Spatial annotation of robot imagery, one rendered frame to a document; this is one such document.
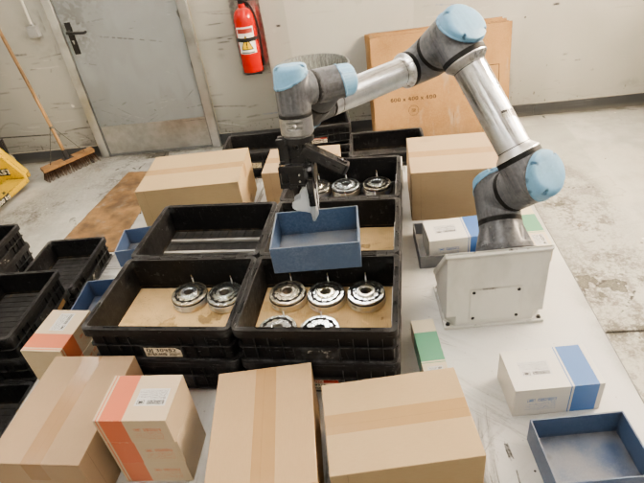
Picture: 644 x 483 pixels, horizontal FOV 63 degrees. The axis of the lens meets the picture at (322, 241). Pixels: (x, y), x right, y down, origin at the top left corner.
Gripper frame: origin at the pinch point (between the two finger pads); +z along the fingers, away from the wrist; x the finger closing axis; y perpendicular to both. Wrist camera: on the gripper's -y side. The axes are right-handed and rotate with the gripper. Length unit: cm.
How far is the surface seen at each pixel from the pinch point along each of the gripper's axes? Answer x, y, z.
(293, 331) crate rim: 17.4, 6.4, 21.6
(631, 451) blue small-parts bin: 32, -65, 45
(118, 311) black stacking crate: -1, 60, 26
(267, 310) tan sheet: -2.1, 17.3, 28.9
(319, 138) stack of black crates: -185, 20, 33
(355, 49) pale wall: -311, 0, 1
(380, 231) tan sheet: -37.4, -14.6, 24.0
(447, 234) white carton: -39, -36, 27
